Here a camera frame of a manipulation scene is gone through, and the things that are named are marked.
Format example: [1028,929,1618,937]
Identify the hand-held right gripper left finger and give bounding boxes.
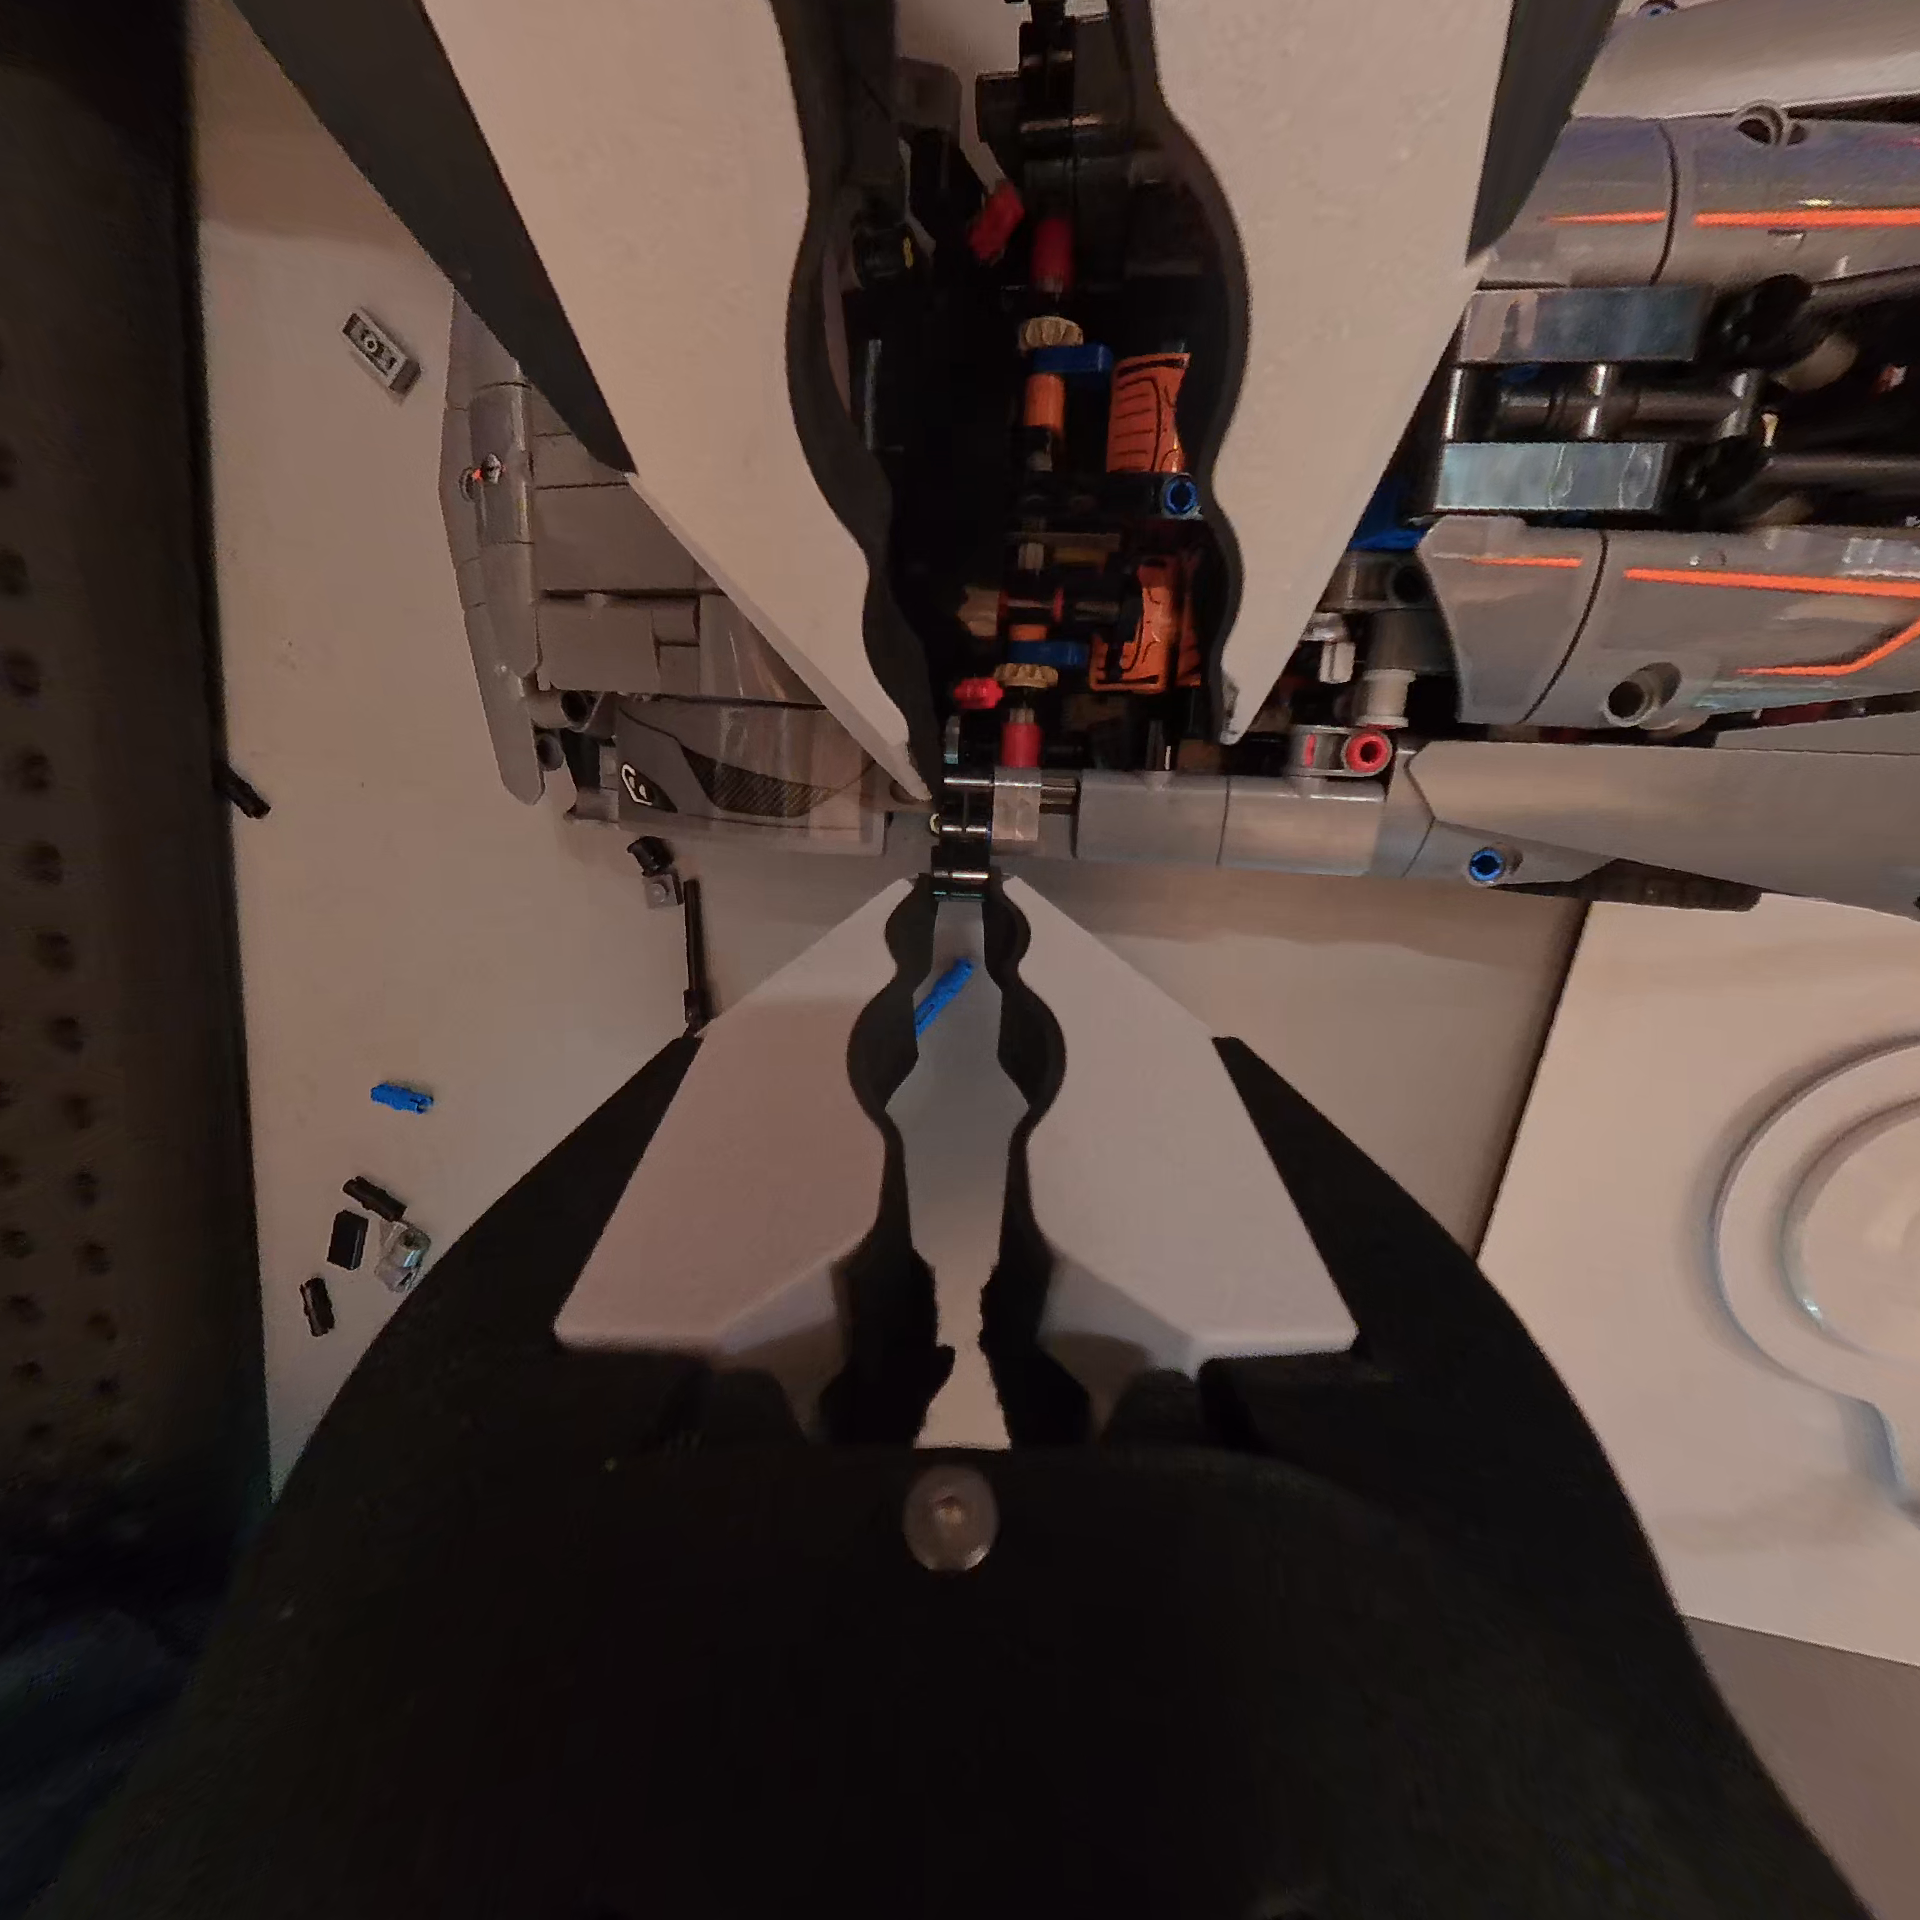
[552,879,960,1447]

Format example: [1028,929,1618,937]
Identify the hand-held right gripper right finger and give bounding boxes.
[977,873,1362,1451]

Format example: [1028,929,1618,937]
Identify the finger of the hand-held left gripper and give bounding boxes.
[1114,0,1627,748]
[233,0,948,808]

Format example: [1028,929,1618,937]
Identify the black lego connector piece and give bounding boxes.
[930,764,1001,906]

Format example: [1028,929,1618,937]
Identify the grey orange-striped lego car model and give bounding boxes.
[441,0,1920,925]

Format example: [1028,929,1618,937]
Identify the grey lego plate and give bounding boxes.
[340,309,423,401]

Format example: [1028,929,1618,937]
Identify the white moulded tray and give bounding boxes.
[1473,897,1920,1658]

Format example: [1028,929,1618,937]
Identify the dark perforated panel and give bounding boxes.
[0,0,274,1667]

